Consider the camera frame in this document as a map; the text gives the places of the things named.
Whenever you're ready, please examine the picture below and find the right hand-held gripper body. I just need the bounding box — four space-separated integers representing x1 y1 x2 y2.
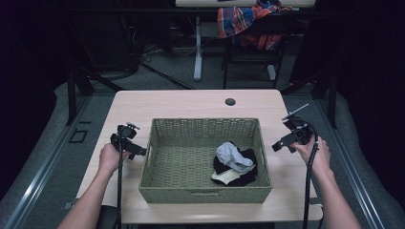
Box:
282 103 316 155

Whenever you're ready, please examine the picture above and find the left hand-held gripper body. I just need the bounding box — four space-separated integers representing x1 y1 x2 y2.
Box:
110 122 143 159

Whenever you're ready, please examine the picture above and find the pile of socks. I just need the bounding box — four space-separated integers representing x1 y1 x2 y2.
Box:
210 142 259 188

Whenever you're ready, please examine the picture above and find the light blue sock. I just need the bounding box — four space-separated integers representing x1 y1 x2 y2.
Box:
215 141 255 174

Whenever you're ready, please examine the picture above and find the green woven basket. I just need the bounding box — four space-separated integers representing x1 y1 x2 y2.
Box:
139 117 273 204

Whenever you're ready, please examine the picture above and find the cream white sock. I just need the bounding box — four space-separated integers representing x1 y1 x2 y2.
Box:
211 168 242 186

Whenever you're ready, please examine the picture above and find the person's left hand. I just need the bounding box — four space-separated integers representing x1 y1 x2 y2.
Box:
98 142 132 175

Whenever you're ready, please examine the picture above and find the person's right hand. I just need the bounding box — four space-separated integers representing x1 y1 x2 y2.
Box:
290 135 332 177

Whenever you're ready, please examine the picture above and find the black metal stand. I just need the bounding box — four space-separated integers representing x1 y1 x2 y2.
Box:
65 68 125 126
280 65 338 130

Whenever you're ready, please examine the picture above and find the black chair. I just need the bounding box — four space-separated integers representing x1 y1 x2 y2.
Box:
221 12 297 90

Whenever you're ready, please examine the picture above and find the white desk leg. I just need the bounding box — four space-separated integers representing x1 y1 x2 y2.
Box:
193 15 203 82

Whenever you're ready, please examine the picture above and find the plaid cloth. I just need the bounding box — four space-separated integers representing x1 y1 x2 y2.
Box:
217 0 293 51

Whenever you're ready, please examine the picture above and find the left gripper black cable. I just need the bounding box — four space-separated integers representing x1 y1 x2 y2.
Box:
116 127 124 229

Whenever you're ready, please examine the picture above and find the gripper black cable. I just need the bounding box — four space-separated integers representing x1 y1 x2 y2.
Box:
301 117 320 229
116 127 124 229

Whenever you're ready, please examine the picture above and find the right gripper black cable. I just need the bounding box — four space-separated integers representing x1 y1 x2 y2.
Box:
301 117 320 229

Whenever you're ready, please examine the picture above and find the black floor cable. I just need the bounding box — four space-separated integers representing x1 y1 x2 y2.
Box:
139 61 195 91

